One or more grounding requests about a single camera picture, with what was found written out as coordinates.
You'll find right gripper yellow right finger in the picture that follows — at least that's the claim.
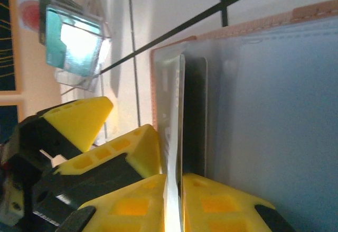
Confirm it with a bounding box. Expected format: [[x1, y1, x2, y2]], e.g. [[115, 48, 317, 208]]
[[181, 173, 296, 232]]

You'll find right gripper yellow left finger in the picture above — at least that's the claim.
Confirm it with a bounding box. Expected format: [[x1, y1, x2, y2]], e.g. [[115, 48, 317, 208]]
[[54, 173, 170, 232]]

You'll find grey credit card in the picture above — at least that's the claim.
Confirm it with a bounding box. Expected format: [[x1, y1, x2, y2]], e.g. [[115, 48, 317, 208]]
[[154, 53, 186, 232]]

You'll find clear plastic card box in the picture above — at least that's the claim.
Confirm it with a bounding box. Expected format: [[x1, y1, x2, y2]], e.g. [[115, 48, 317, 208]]
[[38, 0, 113, 93]]

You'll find black credit card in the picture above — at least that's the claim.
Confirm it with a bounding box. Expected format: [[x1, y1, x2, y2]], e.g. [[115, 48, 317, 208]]
[[183, 56, 209, 178]]

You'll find clear box with teal contents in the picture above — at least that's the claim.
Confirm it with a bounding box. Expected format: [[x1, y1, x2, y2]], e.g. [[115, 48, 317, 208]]
[[45, 4, 104, 77]]

